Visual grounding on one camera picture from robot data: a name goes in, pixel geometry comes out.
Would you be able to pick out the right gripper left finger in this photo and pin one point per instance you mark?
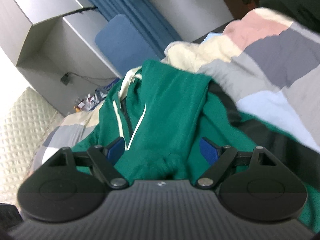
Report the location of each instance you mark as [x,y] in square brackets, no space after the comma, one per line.
[104,159]

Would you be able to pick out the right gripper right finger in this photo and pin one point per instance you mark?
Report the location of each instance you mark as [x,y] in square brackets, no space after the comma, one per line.
[220,159]

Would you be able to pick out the green hooded sweatshirt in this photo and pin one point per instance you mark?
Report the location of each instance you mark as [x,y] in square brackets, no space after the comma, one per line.
[162,113]

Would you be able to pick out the blue tray with clutter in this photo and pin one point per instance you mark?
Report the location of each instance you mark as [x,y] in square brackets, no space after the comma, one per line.
[89,101]

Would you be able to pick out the cream quilted headboard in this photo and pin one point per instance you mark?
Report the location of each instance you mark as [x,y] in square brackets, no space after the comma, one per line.
[23,130]

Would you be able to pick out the pastel patchwork quilt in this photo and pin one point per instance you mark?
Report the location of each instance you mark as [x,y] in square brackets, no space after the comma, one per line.
[267,63]

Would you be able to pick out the blue padded chair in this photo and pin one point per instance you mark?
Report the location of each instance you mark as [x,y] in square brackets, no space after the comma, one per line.
[123,45]

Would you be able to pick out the white wardrobe cabinet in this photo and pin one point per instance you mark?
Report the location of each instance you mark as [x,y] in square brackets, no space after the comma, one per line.
[52,44]

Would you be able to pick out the blue curtain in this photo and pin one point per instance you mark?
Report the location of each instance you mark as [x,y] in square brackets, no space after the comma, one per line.
[151,24]

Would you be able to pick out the black garment on bed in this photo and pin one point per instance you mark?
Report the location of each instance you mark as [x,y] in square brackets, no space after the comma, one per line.
[305,12]

